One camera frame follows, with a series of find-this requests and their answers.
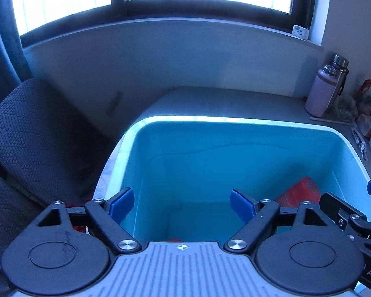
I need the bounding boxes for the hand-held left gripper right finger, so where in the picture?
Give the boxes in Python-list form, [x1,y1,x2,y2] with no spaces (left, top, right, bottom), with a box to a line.
[224,188,339,253]

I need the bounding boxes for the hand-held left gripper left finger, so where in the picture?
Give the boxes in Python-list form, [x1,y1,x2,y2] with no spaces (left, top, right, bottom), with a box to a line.
[35,187,143,254]

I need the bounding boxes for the blue plastic storage bin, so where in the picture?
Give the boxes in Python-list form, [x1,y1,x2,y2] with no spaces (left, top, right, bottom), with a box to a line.
[93,115,371,243]

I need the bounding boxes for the red box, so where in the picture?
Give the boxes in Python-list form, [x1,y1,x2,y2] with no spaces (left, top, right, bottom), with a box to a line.
[274,176,324,208]

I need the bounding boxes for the metal keys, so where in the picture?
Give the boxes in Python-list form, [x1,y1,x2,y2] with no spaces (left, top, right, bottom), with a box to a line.
[352,127,368,162]

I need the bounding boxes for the orange snack packet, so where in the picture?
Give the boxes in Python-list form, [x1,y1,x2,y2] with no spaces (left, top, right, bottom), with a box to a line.
[356,114,371,137]

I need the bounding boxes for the clear plastic bag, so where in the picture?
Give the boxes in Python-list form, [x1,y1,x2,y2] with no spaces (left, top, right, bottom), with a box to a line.
[333,94,371,122]

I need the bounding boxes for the red packet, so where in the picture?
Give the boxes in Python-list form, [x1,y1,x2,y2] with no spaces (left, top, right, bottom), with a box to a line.
[354,79,371,100]

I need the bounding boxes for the dark fabric chair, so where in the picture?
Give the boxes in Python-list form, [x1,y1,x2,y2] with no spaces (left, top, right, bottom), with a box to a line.
[0,78,119,297]

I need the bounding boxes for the pink water bottle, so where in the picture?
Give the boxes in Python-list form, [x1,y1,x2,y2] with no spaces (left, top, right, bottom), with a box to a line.
[304,63,341,118]

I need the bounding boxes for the steel thermos bottle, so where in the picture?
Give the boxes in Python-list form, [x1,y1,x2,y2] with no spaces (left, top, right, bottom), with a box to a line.
[326,54,349,112]

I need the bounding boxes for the small white device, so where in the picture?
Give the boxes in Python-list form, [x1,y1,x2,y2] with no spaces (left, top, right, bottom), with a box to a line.
[292,24,310,40]

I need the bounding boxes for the dark framed window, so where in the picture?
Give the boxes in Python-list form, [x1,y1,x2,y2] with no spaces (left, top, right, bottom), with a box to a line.
[9,0,332,49]

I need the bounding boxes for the dark curtain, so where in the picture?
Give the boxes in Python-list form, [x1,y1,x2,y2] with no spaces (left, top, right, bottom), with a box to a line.
[0,0,34,99]

